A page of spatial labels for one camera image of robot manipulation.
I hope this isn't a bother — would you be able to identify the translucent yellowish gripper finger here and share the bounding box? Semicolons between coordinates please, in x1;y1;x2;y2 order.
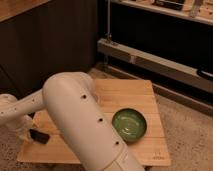
19;132;33;142

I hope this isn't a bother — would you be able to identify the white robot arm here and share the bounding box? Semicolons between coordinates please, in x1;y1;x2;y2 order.
0;72;145;171

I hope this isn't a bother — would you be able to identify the black rectangular eraser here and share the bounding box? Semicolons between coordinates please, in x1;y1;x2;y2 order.
30;129;50;144

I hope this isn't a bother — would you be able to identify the green ceramic bowl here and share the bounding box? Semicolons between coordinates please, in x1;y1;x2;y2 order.
112;108;147;143

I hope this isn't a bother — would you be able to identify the wooden table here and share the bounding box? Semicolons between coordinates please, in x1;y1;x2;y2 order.
17;79;171;166

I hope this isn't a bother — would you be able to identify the vertical metal pole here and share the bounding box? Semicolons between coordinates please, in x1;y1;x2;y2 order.
107;0;111;42

